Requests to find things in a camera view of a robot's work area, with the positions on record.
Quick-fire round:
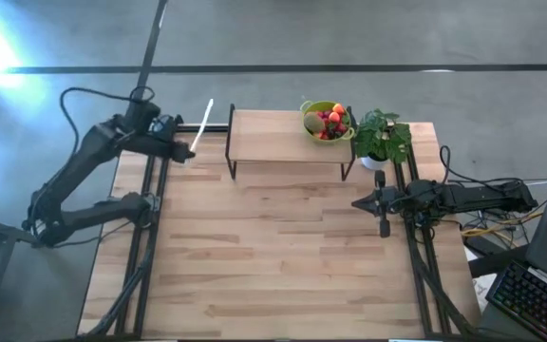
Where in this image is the yellow cable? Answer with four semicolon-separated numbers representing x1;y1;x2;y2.
461;211;545;238

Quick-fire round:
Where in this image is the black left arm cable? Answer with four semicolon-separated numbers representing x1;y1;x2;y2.
59;85;157;158

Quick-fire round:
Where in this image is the green-brown kiwi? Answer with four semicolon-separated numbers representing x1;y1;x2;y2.
303;111;327;135

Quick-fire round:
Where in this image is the green plant in white pot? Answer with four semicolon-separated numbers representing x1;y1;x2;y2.
354;108;413;171

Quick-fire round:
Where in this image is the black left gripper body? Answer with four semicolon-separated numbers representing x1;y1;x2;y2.
147;113;184;161

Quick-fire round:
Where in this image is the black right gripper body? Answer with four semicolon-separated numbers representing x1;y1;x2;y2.
372;169;412;238

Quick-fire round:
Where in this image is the wooden shelf with black legs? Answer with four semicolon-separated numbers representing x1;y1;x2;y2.
225;103;356;181

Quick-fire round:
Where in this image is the knife with cream handle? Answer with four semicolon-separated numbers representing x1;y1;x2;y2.
188;98;216;157

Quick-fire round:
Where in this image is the dark metal stand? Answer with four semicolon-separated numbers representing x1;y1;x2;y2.
0;203;47;342

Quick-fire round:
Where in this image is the green plastic colander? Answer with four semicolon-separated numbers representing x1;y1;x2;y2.
300;99;356;143

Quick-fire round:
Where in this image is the black backlit keyboard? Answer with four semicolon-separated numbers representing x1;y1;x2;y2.
485;259;547;342

